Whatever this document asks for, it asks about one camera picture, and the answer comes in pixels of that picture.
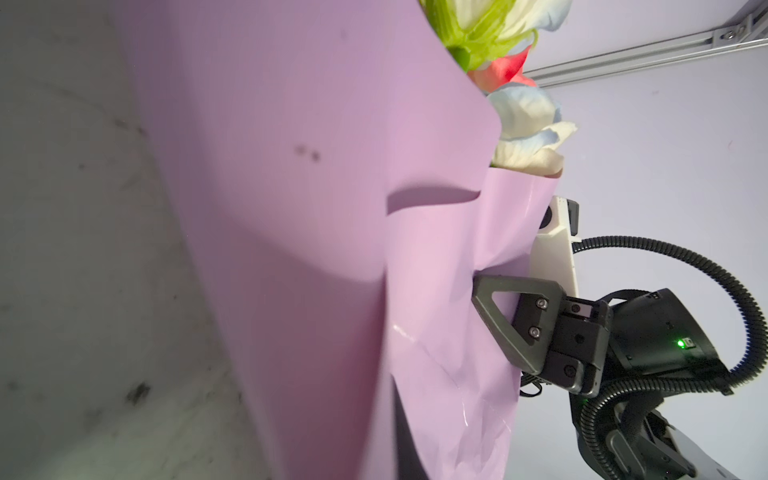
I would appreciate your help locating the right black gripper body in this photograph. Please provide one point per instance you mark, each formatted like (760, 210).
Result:
(628, 335)

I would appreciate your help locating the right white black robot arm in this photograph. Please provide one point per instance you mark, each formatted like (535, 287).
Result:
(621, 433)

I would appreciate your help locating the white blue fake rose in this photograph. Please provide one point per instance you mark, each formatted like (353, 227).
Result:
(477, 32)

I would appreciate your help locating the pink purple wrapping paper sheet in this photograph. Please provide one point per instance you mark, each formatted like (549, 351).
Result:
(330, 165)

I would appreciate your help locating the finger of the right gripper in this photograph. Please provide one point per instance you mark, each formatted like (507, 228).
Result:
(521, 314)

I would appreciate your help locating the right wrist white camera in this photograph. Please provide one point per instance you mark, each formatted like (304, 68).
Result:
(552, 256)

